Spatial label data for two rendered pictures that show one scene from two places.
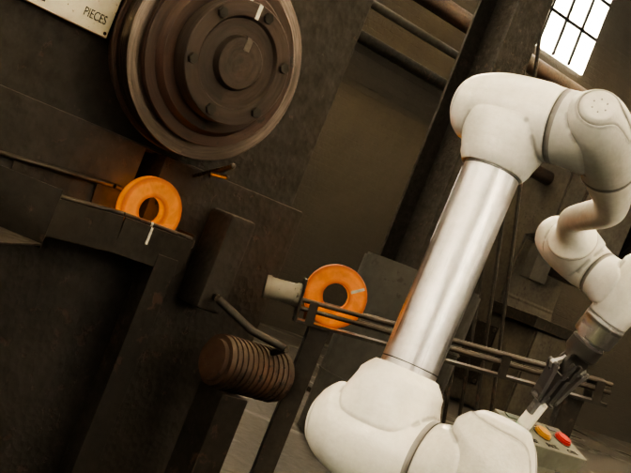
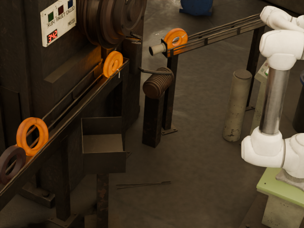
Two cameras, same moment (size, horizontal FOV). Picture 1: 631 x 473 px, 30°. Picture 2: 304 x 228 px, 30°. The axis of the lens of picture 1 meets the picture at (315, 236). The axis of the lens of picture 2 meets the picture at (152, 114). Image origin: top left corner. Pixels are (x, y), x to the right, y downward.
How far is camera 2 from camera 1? 2.15 m
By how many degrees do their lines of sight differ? 45
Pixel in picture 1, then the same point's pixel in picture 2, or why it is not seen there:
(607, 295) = not seen: hidden behind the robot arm
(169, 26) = (109, 18)
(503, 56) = not seen: outside the picture
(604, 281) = not seen: hidden behind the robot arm
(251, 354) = (162, 83)
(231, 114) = (136, 26)
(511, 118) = (289, 57)
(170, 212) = (120, 60)
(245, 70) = (137, 10)
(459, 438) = (297, 153)
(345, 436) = (260, 161)
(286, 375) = (172, 77)
